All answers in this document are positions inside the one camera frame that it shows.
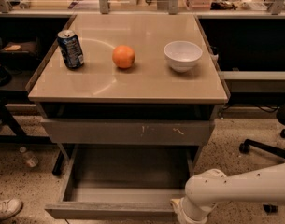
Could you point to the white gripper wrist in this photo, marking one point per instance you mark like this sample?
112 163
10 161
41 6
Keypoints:
183 216

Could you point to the grey drawer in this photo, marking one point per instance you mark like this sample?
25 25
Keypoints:
128 132
122 182

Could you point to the blue soda can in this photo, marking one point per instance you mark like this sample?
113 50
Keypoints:
70 48

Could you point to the grey top drawer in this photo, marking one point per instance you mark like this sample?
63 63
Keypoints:
128 132

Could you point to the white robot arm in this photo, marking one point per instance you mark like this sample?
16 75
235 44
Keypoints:
205 191

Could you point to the clear plastic bottle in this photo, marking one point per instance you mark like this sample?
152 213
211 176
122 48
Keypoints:
29 157

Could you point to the white sneaker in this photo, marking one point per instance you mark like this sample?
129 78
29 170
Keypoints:
10 208

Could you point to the orange fruit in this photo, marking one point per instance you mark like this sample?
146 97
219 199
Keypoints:
123 56

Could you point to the white ceramic bowl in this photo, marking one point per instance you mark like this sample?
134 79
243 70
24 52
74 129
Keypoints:
182 56

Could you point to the grey drawer cabinet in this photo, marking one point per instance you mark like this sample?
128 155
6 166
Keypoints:
148 90

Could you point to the black side table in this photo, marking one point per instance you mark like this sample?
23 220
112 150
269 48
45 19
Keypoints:
14 93

